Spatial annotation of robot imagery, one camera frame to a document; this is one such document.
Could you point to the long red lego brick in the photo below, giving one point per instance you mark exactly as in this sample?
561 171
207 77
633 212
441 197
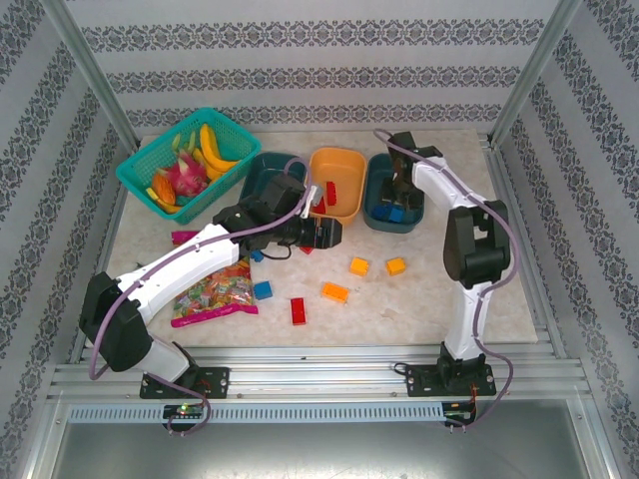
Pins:
332 193
298 311

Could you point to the small blue lego brick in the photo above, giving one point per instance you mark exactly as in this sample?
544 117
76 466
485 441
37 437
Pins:
256 256

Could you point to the long orange lego brick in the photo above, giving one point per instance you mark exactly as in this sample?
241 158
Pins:
335 292

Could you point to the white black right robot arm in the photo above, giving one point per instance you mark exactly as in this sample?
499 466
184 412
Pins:
469 324

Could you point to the dark teal plastic bin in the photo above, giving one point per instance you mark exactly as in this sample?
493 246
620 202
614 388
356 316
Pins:
259 172
372 172

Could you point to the orange plastic bin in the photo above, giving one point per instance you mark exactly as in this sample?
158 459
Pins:
344 164

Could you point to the yellow banana toy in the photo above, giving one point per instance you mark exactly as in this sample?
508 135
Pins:
212 149
204 162

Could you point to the teal plastic mesh basket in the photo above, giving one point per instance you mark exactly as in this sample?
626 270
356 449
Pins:
229 135

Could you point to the pink dragon fruit toy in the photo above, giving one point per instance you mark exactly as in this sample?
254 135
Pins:
187 174

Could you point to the pink candy bag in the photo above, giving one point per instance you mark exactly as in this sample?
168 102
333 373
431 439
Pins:
219 294

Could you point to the yellow fruit toy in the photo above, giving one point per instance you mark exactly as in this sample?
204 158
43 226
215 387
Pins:
170 207

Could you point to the green fruit slice toy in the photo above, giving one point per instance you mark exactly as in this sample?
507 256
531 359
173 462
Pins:
191 141
176 141

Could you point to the orange fruit toy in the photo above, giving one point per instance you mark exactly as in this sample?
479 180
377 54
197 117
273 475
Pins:
164 188

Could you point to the small circuit board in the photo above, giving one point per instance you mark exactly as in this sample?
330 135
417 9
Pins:
185 410
459 414

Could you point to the wide aluminium frame rail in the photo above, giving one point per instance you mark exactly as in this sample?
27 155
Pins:
309 374

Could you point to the aluminium frame post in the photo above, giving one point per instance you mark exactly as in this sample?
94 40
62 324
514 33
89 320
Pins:
531 75
95 75

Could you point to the aluminium side rail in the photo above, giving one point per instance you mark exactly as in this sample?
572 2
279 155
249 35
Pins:
109 224

